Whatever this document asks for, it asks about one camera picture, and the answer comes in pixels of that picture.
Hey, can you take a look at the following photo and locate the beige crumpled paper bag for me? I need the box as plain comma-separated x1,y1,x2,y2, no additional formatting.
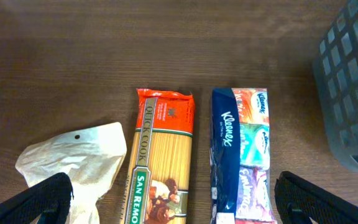
16,122,127,223

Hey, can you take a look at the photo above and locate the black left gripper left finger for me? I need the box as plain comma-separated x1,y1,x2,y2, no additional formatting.
0,172,73,224

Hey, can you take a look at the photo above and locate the Kleenex tissue multipack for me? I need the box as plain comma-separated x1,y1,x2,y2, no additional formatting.
209,88,276,223

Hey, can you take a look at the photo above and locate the San Remo spaghetti pack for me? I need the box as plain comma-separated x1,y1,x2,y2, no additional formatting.
120,88,195,224

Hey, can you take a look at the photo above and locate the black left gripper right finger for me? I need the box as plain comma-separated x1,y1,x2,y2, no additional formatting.
274,171,358,224

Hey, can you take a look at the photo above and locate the grey plastic basket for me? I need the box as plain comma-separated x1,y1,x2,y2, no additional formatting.
313,0,358,172

